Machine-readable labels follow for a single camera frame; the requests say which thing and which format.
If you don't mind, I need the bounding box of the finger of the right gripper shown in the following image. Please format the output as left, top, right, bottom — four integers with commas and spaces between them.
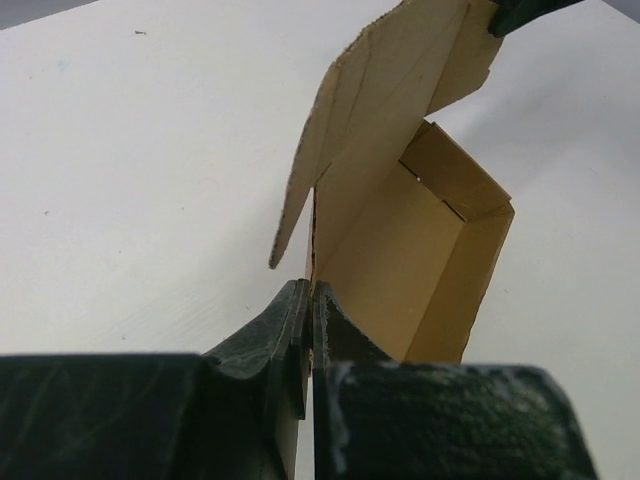
488, 0, 582, 38

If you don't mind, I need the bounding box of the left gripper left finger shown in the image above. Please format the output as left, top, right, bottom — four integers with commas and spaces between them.
1, 280, 310, 479

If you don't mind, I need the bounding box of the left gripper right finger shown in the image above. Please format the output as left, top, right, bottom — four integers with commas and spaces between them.
311, 282, 597, 479

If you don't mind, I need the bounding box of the brown cardboard box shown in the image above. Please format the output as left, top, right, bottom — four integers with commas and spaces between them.
269, 0, 515, 363

